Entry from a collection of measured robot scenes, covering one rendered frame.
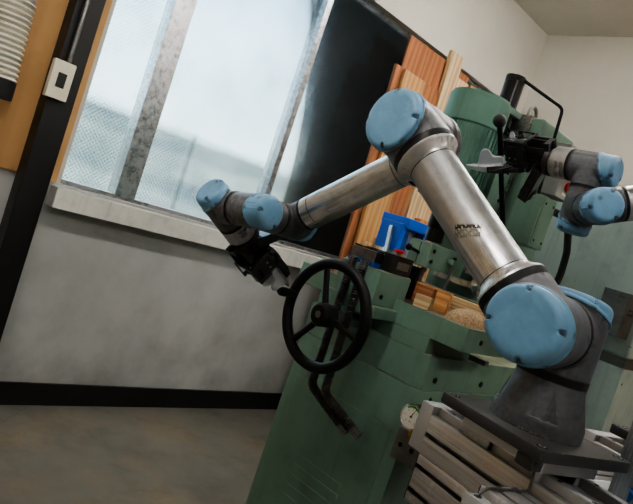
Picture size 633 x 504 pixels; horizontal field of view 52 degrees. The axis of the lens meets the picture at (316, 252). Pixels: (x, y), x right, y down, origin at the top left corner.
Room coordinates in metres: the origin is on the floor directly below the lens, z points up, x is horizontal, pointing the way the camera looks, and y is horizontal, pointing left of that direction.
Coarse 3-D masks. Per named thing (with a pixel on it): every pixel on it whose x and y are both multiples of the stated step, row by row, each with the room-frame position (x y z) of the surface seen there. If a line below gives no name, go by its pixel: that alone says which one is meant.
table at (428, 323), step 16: (320, 272) 1.89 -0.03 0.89; (336, 272) 1.92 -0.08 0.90; (320, 288) 1.87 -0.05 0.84; (400, 304) 1.67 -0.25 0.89; (384, 320) 1.64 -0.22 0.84; (400, 320) 1.66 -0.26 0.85; (416, 320) 1.63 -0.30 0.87; (432, 320) 1.60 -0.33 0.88; (448, 320) 1.57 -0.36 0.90; (432, 336) 1.59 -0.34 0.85; (448, 336) 1.56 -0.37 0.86; (464, 336) 1.53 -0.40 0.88; (480, 336) 1.57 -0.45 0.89; (480, 352) 1.59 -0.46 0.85; (496, 352) 1.65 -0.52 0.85
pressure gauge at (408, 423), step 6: (402, 408) 1.52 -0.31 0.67; (408, 408) 1.51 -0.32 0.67; (414, 408) 1.50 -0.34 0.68; (402, 414) 1.52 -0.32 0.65; (408, 414) 1.51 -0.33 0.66; (414, 414) 1.50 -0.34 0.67; (402, 420) 1.52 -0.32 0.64; (408, 420) 1.51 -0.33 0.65; (414, 420) 1.49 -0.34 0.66; (408, 426) 1.50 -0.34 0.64
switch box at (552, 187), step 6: (558, 144) 1.95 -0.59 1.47; (564, 144) 1.94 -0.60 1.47; (570, 144) 1.93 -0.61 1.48; (546, 180) 1.95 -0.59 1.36; (552, 180) 1.94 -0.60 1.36; (558, 180) 1.93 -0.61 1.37; (564, 180) 1.94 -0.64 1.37; (546, 186) 1.95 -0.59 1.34; (552, 186) 1.93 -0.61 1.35; (558, 186) 1.92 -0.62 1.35; (564, 186) 1.95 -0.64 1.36; (546, 192) 1.94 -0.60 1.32; (552, 192) 1.93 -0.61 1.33; (558, 192) 1.93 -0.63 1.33; (564, 192) 1.96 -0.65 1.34; (552, 198) 1.99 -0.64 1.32; (558, 198) 1.95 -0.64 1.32; (564, 198) 1.96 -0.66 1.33
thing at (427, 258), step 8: (416, 240) 1.82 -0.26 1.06; (416, 248) 1.82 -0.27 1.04; (424, 248) 1.80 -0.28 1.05; (432, 248) 1.79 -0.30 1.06; (440, 248) 1.82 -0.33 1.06; (408, 256) 1.83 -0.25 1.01; (416, 256) 1.81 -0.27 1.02; (424, 256) 1.79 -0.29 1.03; (432, 256) 1.80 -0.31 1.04; (440, 256) 1.83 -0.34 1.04; (448, 256) 1.86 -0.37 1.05; (424, 264) 1.79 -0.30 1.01; (432, 264) 1.81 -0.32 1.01; (440, 264) 1.84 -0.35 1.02; (448, 264) 1.87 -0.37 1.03; (424, 272) 1.84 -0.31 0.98; (448, 272) 1.88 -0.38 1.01
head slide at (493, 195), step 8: (504, 160) 1.87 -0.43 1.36; (488, 176) 1.87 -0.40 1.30; (496, 176) 1.87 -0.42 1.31; (504, 176) 1.90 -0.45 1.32; (488, 184) 1.87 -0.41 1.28; (496, 184) 1.88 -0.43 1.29; (504, 184) 1.91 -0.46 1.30; (488, 192) 1.86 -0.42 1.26; (496, 192) 1.89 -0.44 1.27; (488, 200) 1.87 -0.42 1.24; (496, 200) 1.90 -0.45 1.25; (496, 208) 1.91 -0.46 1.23; (448, 240) 1.91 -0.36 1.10; (448, 248) 1.91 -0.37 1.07; (456, 256) 1.88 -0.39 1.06; (464, 264) 1.86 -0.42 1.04; (456, 272) 1.87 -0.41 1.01; (464, 272) 1.87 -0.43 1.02
